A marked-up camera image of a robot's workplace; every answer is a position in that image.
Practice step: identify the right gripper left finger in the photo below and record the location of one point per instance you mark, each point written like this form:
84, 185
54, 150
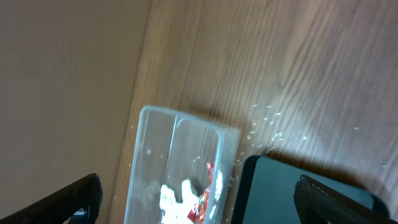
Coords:
78, 202

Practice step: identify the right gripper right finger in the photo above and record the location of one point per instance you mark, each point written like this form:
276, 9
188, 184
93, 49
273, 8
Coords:
318, 203

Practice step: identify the red snack wrapper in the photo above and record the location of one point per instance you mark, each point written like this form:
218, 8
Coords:
197, 213

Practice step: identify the black tray bin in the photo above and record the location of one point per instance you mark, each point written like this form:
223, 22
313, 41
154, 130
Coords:
266, 192

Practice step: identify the clear plastic bin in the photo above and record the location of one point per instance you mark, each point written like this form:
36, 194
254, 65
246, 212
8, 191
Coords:
172, 146

